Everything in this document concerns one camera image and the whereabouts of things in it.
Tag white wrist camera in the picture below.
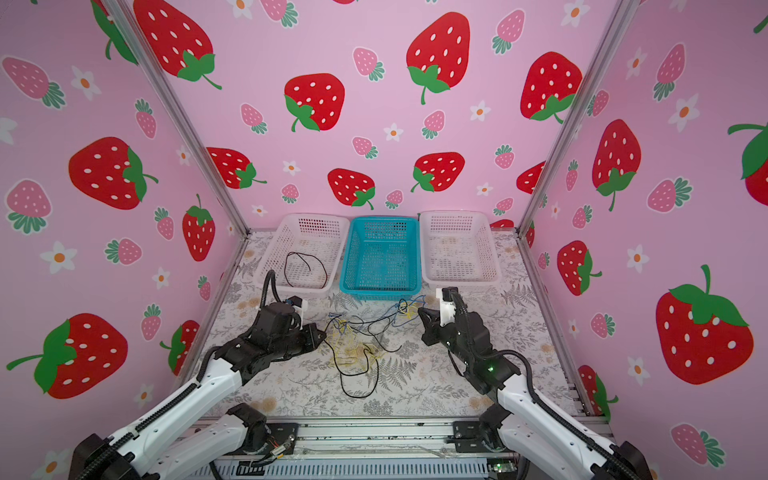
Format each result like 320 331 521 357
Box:
283 295 308 317
436 287 458 327

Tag left white plastic basket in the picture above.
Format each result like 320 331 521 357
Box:
255 213 350 298

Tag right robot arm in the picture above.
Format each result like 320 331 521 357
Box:
418 287 652 479

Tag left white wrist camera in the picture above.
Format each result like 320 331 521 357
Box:
283 295 308 317

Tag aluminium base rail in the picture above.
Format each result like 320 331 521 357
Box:
143 416 625 480

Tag right white plastic basket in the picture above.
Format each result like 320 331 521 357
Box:
419 211 502 291

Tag teal plastic basket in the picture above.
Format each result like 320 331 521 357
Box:
340 216 422 301

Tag yellow blue black cables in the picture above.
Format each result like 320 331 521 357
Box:
323 293 428 370

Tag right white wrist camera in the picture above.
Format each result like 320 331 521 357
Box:
436 287 458 327

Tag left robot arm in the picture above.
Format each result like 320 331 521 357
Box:
68 296 326 479

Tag white plastic basket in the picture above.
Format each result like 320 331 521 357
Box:
255 213 350 298
419 211 502 291

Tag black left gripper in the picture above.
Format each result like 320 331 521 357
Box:
272 322 329 362

